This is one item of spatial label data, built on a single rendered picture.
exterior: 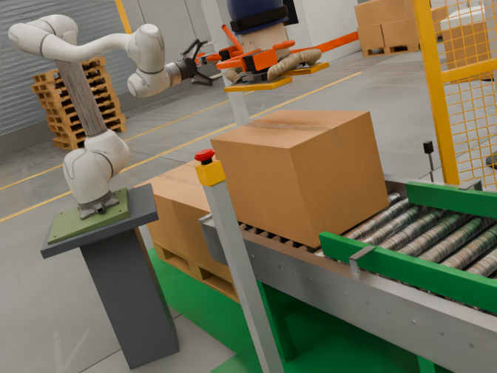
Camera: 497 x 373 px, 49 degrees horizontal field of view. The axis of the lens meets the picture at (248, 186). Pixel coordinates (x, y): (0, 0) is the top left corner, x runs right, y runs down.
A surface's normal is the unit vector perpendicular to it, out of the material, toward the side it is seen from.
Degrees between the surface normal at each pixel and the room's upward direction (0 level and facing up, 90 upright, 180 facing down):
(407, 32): 90
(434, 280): 90
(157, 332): 90
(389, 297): 90
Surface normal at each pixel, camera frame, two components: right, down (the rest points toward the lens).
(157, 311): 0.22, 0.25
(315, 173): 0.52, 0.13
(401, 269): -0.80, 0.39
